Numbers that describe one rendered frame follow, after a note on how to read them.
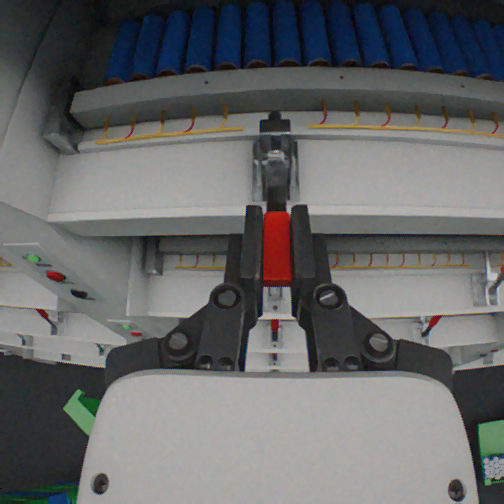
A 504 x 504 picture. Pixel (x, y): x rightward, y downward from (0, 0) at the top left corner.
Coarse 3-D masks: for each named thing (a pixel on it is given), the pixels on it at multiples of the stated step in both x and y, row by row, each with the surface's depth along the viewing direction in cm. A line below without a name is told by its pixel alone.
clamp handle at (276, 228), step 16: (272, 160) 15; (272, 176) 15; (272, 192) 15; (272, 208) 14; (272, 224) 14; (288, 224) 13; (272, 240) 13; (288, 240) 13; (272, 256) 13; (288, 256) 13; (272, 272) 12; (288, 272) 12
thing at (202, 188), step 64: (64, 0) 17; (64, 64) 19; (64, 128) 18; (128, 128) 20; (192, 128) 19; (448, 128) 18; (0, 192) 14; (64, 192) 19; (128, 192) 19; (192, 192) 18; (320, 192) 18; (384, 192) 17; (448, 192) 17
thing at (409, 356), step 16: (400, 352) 9; (416, 352) 9; (432, 352) 9; (368, 368) 9; (384, 368) 9; (400, 368) 9; (416, 368) 9; (432, 368) 8; (448, 368) 8; (448, 384) 8
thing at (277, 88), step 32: (96, 96) 18; (128, 96) 17; (160, 96) 17; (192, 96) 17; (224, 96) 17; (256, 96) 17; (288, 96) 17; (320, 96) 17; (352, 96) 17; (384, 96) 17; (416, 96) 16; (448, 96) 16; (480, 96) 16; (160, 128) 18; (224, 128) 18; (384, 128) 17; (416, 128) 17
